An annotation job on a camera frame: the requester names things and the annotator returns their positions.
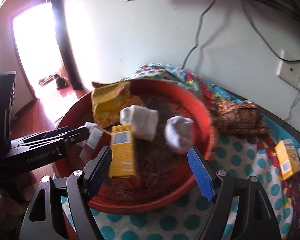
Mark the yellow snack bag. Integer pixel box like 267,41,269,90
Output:
91,81,145,128

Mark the red round plastic basin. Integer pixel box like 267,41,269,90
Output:
53,78,216,214

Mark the yellow box with mouth print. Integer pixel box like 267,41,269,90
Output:
109,124,136,179

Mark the white sock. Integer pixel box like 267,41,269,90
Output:
120,105,159,141
164,116,194,155

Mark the red white small box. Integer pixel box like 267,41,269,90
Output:
79,127,111,164

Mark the polka dot colourful cloth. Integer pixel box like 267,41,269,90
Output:
61,63,300,240

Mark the black cable on wall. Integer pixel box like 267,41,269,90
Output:
241,0,300,67

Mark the beige wall socket plate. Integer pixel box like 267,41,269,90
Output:
276,61,300,90

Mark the left hand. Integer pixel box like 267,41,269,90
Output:
0,172,37,231

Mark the brown woven basket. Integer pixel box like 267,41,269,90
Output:
215,100,269,135

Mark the grey cable on wall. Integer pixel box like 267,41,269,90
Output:
181,0,221,69

